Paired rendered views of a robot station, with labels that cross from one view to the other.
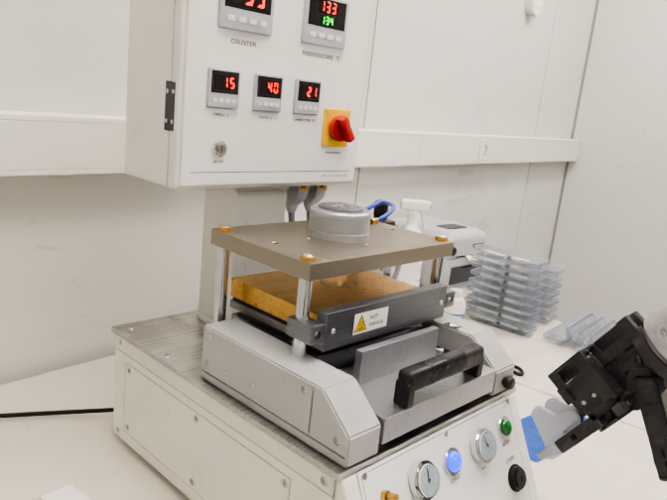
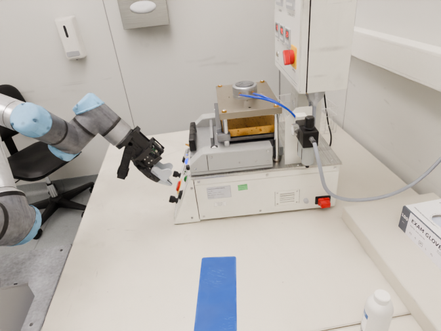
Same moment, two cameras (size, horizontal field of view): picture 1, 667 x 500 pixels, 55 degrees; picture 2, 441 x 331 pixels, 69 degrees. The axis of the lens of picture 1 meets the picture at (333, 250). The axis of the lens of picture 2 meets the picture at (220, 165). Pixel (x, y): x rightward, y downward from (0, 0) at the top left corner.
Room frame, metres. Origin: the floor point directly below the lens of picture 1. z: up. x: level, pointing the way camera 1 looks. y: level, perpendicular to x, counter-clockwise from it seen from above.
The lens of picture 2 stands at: (1.47, -0.75, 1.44)
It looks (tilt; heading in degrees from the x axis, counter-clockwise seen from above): 30 degrees down; 137
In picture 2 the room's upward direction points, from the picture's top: 6 degrees counter-clockwise
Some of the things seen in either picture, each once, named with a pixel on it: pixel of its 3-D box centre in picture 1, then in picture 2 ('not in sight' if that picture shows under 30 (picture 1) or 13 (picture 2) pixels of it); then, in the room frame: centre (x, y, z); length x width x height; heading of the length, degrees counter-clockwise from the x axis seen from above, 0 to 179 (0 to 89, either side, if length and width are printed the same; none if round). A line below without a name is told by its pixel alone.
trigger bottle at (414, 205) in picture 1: (410, 245); not in sight; (1.67, -0.20, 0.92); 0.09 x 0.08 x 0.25; 96
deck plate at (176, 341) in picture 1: (307, 357); (257, 145); (0.83, 0.02, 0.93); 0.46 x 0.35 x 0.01; 47
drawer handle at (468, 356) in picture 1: (442, 372); (192, 135); (0.68, -0.14, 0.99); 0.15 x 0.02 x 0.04; 137
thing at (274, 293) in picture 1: (337, 278); (246, 113); (0.82, -0.01, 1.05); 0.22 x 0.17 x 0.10; 137
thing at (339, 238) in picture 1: (330, 247); (256, 104); (0.85, 0.01, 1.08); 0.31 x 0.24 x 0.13; 137
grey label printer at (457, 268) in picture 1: (434, 251); not in sight; (1.81, -0.29, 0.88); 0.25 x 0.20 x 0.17; 46
